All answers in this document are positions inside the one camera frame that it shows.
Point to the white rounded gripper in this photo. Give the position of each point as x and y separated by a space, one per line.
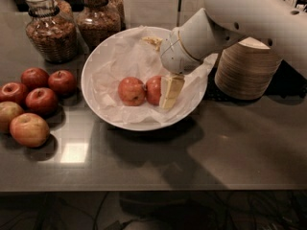
174 54

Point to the white paper liner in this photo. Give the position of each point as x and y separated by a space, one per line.
121 61

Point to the red apple with sticker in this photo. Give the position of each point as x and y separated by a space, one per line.
131 91

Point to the large white bowl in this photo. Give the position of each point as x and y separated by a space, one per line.
96 112

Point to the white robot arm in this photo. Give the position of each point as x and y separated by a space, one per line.
279 24

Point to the yellow-red apple front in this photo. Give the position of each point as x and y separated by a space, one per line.
29 130

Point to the yellowish apple left edge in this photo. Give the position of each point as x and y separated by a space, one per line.
8 111

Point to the white box left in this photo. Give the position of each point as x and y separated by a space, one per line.
156 13

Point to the front stack of paper bowls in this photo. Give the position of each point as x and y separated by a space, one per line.
245 69

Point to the front glass granola jar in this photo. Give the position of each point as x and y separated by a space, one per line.
52 33

